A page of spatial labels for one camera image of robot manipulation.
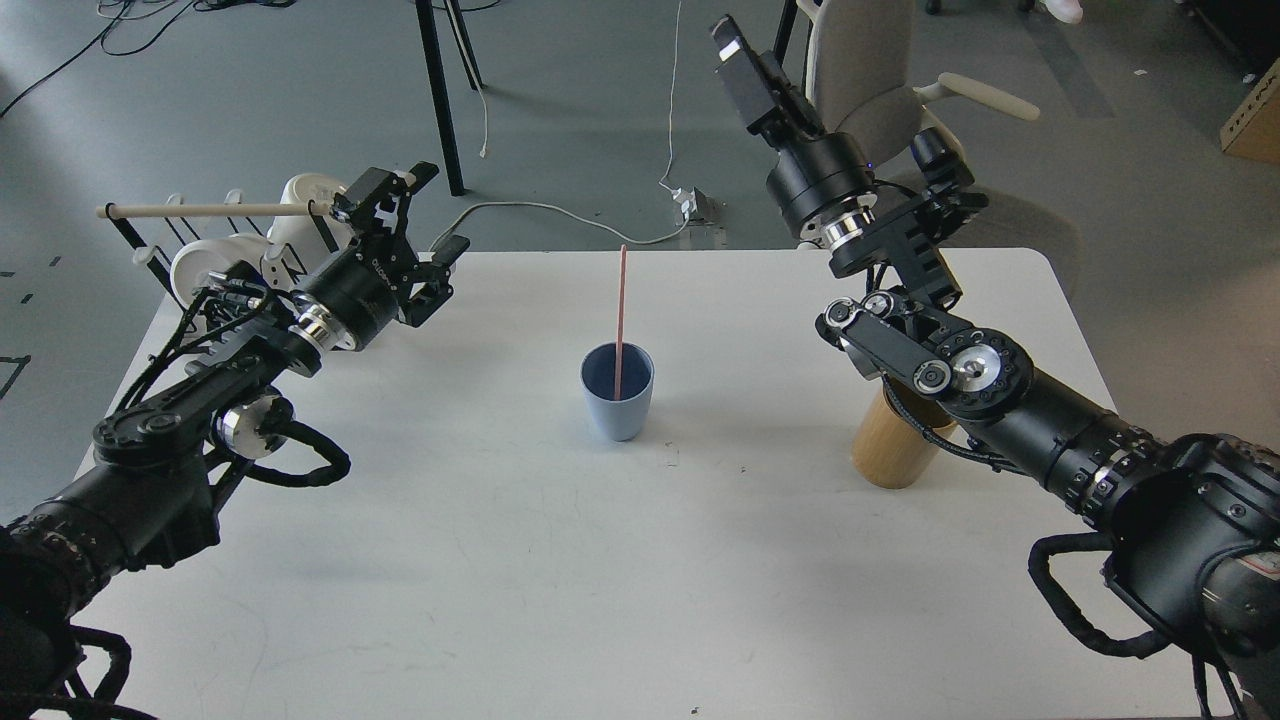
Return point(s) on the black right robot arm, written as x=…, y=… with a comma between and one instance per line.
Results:
x=1181, y=545

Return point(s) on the white mug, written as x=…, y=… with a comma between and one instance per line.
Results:
x=192, y=265
x=307, y=241

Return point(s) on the bamboo cylindrical holder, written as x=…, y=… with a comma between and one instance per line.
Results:
x=888, y=451

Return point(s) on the white power adapter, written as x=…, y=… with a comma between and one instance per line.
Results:
x=687, y=203

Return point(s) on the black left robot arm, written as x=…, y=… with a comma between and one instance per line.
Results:
x=201, y=417

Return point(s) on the black wire dish rack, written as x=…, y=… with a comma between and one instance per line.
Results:
x=179, y=216

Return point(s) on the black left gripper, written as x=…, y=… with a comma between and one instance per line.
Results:
x=377, y=278

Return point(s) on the black table leg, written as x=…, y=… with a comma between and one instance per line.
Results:
x=432, y=51

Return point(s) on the light blue plastic cup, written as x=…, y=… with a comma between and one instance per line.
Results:
x=624, y=420

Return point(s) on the cardboard box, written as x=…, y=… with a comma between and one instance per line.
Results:
x=1252, y=131

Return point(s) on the white mug lower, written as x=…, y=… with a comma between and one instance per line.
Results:
x=192, y=265

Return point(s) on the pink chopstick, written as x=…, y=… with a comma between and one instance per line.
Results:
x=619, y=331

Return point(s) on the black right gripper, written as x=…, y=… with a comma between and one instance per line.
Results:
x=817, y=178

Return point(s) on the beige office chair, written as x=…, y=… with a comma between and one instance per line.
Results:
x=856, y=76

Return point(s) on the white mug upper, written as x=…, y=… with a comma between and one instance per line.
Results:
x=307, y=241

